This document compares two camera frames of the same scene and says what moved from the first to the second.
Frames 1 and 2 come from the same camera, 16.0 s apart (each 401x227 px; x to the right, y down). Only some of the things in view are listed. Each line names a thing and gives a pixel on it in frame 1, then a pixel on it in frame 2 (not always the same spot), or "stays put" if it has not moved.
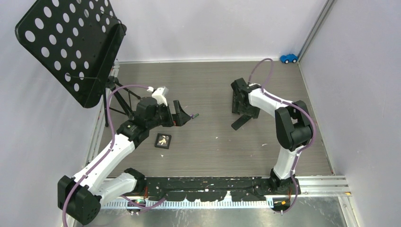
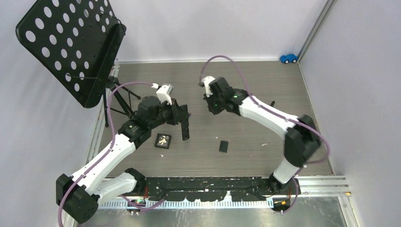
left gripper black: [180, 117] stays put
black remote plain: [240, 121] -> [185, 126]
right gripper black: [254, 112] -> [213, 110]
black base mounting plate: [209, 188] stays put
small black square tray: [163, 141] stays put
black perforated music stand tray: [76, 43] stays put
